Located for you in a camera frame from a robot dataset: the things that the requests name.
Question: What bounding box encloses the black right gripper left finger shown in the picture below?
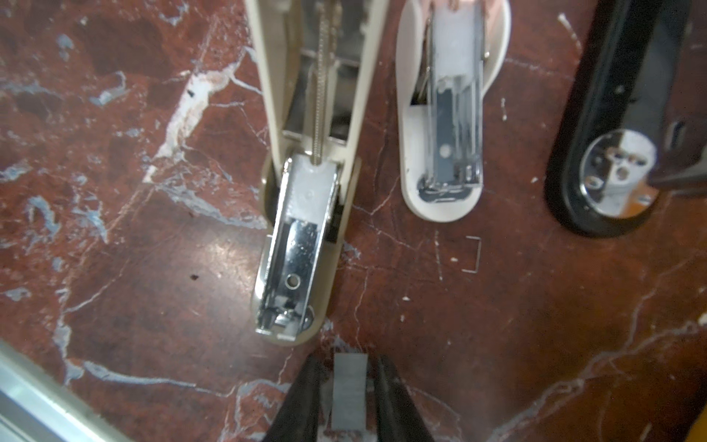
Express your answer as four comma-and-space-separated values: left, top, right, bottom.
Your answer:
263, 354, 331, 442

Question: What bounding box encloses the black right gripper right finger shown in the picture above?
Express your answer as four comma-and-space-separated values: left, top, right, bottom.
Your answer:
373, 355, 434, 442

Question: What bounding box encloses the grey staple strip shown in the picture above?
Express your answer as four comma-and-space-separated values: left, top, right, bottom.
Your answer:
331, 353, 368, 432

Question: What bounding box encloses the beige mini stapler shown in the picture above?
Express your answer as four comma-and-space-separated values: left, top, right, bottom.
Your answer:
246, 1, 388, 346

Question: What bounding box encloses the black metal stapler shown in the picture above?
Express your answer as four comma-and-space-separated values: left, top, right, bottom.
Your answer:
545, 1, 706, 239

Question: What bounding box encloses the loose single staple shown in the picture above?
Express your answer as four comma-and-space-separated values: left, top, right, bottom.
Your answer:
460, 236, 482, 274

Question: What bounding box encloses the yellow plastic tray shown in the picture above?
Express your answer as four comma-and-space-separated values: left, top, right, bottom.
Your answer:
685, 406, 707, 442

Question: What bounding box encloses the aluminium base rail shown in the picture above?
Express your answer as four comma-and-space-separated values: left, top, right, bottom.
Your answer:
1, 342, 129, 441

